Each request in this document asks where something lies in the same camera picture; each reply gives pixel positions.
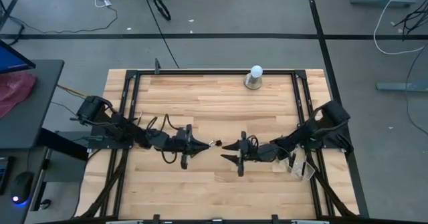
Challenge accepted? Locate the black keyboard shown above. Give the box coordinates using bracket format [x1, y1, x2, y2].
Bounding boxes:
[0, 155, 11, 195]

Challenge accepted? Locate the thin black floor cable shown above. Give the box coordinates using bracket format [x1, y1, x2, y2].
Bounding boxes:
[0, 0, 118, 46]

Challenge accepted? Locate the clear plastic container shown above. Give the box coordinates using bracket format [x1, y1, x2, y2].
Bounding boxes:
[280, 148, 316, 182]

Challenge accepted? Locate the desk monitor blue screen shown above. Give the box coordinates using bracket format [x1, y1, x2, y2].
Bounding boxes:
[0, 39, 36, 75]

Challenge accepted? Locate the black strap loop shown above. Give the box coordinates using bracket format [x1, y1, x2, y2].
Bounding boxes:
[152, 0, 172, 21]

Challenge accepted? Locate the black metal table frame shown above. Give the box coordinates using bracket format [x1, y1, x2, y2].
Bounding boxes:
[75, 68, 360, 224]

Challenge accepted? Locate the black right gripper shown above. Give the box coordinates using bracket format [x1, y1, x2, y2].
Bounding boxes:
[220, 131, 259, 178]

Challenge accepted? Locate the black desk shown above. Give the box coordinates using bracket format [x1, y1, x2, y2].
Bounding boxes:
[0, 59, 90, 224]

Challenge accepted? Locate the dark floor cable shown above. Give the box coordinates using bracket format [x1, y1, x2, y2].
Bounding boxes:
[405, 43, 428, 135]

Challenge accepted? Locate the white light bulb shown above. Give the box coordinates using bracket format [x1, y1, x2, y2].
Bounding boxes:
[250, 65, 264, 79]

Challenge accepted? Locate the pink cloth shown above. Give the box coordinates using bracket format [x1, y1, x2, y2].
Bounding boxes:
[0, 71, 39, 118]

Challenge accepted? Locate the white floor cable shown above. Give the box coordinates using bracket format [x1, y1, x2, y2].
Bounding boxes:
[373, 0, 428, 55]

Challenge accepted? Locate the long black floor cable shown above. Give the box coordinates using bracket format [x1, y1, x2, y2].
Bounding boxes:
[141, 0, 181, 70]

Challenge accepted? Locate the yellow cable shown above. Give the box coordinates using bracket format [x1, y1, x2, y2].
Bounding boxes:
[56, 84, 88, 98]

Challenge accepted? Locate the black cable bundle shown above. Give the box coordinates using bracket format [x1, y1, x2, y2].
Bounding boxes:
[393, 5, 428, 40]

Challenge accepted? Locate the black computer mouse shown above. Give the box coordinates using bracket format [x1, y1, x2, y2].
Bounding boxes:
[10, 171, 35, 206]

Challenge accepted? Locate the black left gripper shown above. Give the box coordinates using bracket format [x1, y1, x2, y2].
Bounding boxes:
[173, 124, 211, 171]

